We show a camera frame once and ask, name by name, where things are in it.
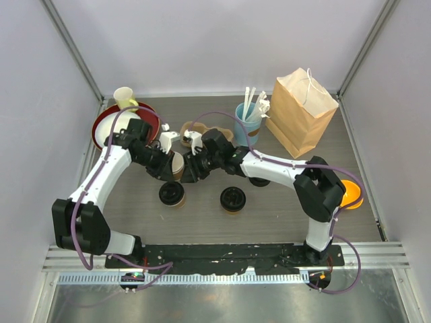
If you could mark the stack of black lids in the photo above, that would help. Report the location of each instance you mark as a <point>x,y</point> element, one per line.
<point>259,182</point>

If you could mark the orange bowl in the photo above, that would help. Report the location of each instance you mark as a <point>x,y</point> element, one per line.
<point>352,193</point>

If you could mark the brown paper bag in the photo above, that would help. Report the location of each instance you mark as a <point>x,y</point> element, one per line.
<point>300,111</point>

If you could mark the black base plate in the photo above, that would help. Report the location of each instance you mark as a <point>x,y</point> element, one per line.
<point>230,259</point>

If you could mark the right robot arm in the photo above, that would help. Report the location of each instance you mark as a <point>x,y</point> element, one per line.
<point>317,187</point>

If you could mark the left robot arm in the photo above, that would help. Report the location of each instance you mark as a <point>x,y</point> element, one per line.
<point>78,221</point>

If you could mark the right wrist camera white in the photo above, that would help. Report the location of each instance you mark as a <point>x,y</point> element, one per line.
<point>194,138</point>

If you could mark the yellow mug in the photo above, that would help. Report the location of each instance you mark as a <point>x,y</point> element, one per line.
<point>125,98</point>

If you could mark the white paper plate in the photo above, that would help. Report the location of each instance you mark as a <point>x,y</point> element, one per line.
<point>103,128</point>

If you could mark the stack of paper cups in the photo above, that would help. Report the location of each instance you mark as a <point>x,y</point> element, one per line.
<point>178,165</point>

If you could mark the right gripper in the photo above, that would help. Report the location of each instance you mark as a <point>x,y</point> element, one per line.
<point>192,171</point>

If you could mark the blue straw holder cup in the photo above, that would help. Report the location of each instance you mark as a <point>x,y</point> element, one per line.
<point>245,133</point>

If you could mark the black lid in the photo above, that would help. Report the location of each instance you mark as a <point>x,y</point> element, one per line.
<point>232,198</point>
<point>171,193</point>

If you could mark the aluminium front rail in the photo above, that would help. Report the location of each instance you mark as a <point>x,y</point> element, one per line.
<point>107,270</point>

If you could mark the red round tray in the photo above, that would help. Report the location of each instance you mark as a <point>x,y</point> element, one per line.
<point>148,114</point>

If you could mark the cardboard cup carrier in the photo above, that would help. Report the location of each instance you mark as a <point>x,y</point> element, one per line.
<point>202,128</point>

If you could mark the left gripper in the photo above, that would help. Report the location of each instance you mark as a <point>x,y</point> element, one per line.
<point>163,169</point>

